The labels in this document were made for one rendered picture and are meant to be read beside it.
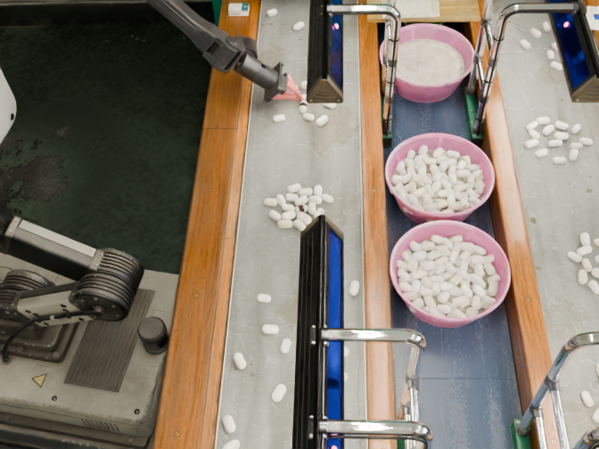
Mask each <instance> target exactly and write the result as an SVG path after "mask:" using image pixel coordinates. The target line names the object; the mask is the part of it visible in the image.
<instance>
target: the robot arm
mask: <svg viewBox="0 0 599 449"><path fill-rule="evenodd" d="M145 1H146V2H147V3H148V4H150V5H151V6H152V7H153V8H154V9H156V10H157V11H158V12H159V13H161V14H162V15H163V16H164V17H165V18H167V19H168V20H169V21H170V22H171V23H173V24H174V25H175V26H176V27H177V28H179V29H180V30H181V31H182V32H183V33H185V34H186V35H187V36H188V37H189V38H190V39H191V41H192V42H193V43H194V44H195V47H196V48H198V49H199V50H200V51H201V52H202V53H203V55H202V56H203V57H204V58H205V59H207V60H208V61H209V65H210V66H211V67H212V68H214V69H216V70H218V71H220V72H221V70H222V71H224V72H225V73H226V74H227V73H228V72H229V71H230V70H231V68H232V67H233V66H234V71H235V72H237V73H238V74H240V75H242V76H243V77H245V78H247V79H248V80H250V81H251V82H253V83H255V84H256V85H258V86H260V87H262V88H264V89H265V95H264V101H265V102H270V101H271V100H272V98H273V99H274V100H294V101H300V100H301V99H302V95H301V93H300V91H299V90H298V88H297V87H296V86H295V84H294V82H293V80H292V78H291V76H290V75H289V74H288V73H286V72H285V73H284V74H283V75H282V73H283V65H284V64H282V63H281V62H279V63H278V64H277V65H276V66H275V67H274V68H270V67H269V66H267V65H266V64H265V63H263V62H262V61H259V60H258V50H257V43H256V41H255V40H254V39H253V38H251V37H242V36H241V35H238V36H237V37H236V39H234V38H233V37H231V36H229V35H228V34H227V33H226V32H225V31H224V30H223V31H222V30H221V29H220V28H218V27H217V26H216V25H215V24H212V23H210V22H208V21H207V20H205V19H203V18H202V17H201V16H200V15H199V14H197V13H196V12H195V11H194V10H193V9H191V8H190V7H189V6H188V5H187V4H185V3H184V2H183V1H182V0H145ZM214 42H216V43H215V45H213V43H214ZM287 90H290V91H291V92H293V94H291V93H289V92H287Z"/></svg>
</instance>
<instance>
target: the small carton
mask: <svg viewBox="0 0 599 449"><path fill-rule="evenodd" d="M249 10H250V7H249V4H229V7H228V14H229V16H249Z"/></svg>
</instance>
